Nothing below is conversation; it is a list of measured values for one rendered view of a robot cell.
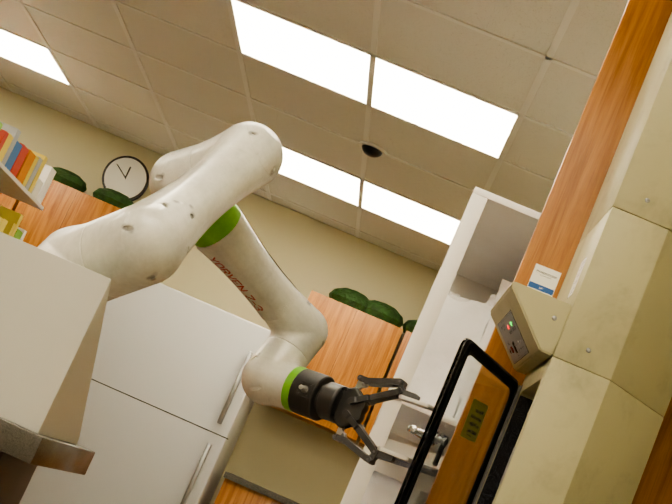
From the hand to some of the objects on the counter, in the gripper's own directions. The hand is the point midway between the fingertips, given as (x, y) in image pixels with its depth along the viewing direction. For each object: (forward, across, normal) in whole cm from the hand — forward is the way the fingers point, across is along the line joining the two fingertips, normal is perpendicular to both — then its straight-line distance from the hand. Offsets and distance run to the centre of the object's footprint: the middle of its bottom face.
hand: (412, 431), depth 237 cm
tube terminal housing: (+26, -26, +14) cm, 40 cm away
